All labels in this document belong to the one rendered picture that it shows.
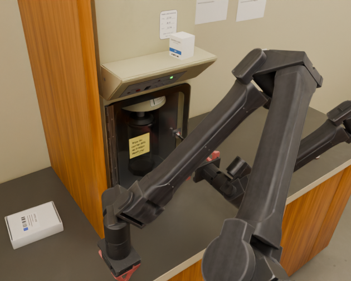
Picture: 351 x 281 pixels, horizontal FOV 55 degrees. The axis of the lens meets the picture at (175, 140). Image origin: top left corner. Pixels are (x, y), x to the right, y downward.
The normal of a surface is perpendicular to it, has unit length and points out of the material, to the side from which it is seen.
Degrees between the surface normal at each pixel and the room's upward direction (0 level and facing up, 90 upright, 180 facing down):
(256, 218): 33
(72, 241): 0
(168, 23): 90
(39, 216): 0
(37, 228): 0
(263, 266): 45
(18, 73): 90
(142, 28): 90
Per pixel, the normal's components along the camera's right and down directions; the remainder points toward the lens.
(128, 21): 0.59, 0.47
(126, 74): 0.04, -0.83
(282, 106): -0.62, -0.51
